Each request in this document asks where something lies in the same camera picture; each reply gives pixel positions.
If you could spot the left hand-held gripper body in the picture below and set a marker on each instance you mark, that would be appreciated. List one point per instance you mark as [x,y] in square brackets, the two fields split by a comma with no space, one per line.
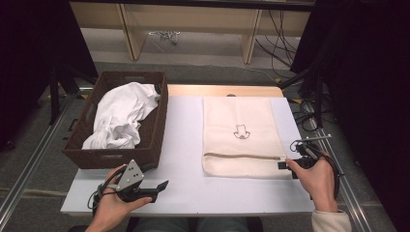
[130,175]

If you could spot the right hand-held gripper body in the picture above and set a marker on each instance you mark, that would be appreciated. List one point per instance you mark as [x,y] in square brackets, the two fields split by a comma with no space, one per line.
[306,154]

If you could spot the brown wicker basket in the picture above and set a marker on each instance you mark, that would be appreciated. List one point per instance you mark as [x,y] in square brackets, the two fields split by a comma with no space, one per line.
[129,159]

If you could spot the white shirt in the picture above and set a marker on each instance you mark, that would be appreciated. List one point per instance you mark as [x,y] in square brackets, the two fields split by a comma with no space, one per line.
[119,112]

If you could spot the cream mesh laundry bag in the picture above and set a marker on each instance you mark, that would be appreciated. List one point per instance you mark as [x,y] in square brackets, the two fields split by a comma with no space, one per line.
[232,112]

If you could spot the person's right hand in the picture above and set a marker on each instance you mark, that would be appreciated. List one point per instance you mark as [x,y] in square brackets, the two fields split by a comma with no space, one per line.
[319,183]

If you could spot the person's left hand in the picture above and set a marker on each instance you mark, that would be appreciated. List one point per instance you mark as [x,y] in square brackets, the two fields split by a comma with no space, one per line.
[112,206]

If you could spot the black metal stand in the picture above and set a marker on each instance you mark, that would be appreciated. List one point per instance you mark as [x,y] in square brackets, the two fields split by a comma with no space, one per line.
[319,106]
[54,103]

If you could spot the black curtain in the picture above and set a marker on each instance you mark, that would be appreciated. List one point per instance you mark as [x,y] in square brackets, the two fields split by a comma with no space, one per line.
[370,96]
[25,64]

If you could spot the dark table grommet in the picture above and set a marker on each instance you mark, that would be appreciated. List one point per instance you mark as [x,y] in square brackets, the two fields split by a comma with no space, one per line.
[230,95]

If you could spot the light wooden desk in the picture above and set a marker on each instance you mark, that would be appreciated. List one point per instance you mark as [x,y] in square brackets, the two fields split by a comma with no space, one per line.
[193,19]

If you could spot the metal floor rail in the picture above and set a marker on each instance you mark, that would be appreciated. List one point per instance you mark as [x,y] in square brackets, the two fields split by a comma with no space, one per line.
[354,208]
[32,162]

